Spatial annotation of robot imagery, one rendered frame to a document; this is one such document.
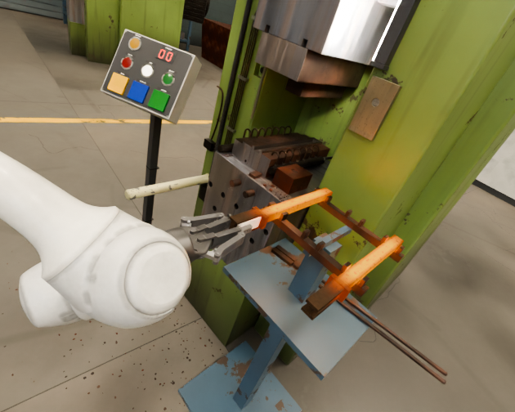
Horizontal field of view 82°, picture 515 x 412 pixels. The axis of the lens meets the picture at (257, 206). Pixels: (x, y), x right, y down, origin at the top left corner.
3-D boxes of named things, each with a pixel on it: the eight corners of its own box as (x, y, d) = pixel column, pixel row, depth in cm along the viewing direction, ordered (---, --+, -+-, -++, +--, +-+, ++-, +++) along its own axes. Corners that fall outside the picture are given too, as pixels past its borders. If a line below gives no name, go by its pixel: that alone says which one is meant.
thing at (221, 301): (225, 347, 150) (248, 287, 125) (183, 295, 168) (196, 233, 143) (291, 298, 189) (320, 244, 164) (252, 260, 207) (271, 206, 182)
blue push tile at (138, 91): (141, 103, 121) (148, 86, 122) (126, 97, 123) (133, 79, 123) (143, 105, 123) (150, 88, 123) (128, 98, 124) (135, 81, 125)
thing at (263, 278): (320, 381, 72) (324, 377, 71) (221, 270, 92) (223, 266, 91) (374, 321, 92) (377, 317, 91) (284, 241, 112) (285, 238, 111)
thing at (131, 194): (129, 203, 128) (129, 193, 125) (123, 196, 131) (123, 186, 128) (210, 185, 159) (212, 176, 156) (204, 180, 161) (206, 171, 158)
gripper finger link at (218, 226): (190, 248, 59) (185, 243, 60) (229, 229, 68) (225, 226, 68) (193, 233, 57) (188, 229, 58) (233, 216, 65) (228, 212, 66)
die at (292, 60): (297, 82, 93) (307, 49, 88) (254, 61, 103) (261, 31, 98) (357, 87, 122) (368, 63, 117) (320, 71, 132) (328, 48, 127)
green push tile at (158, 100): (162, 112, 120) (170, 94, 120) (147, 105, 121) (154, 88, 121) (164, 113, 122) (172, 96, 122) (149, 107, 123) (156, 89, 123)
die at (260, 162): (264, 177, 112) (271, 158, 108) (231, 153, 122) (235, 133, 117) (323, 163, 141) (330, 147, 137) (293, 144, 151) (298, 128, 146)
